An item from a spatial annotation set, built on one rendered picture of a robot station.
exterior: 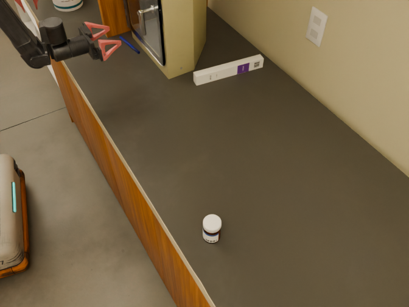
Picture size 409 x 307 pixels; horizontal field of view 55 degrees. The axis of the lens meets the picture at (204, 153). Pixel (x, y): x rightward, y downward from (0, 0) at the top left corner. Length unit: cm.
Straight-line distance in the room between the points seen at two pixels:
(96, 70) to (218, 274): 92
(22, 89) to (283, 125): 224
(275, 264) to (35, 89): 244
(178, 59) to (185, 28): 12
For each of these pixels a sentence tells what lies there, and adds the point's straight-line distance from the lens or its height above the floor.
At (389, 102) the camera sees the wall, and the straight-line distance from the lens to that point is 129.
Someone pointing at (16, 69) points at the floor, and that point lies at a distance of 338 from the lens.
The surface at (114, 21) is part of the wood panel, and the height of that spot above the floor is 100.
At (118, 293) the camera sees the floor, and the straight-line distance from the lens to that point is 204.
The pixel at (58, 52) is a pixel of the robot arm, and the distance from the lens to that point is 130.
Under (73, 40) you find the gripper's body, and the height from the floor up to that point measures 118.
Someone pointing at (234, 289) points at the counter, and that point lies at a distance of 101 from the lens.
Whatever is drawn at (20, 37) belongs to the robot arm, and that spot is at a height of 123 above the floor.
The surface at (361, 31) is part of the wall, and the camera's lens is 129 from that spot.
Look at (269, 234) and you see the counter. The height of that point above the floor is 94.
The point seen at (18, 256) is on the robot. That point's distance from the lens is 206.
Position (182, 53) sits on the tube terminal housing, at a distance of 146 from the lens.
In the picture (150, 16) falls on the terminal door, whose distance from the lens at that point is 142.
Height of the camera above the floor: 187
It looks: 50 degrees down
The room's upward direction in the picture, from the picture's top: straight up
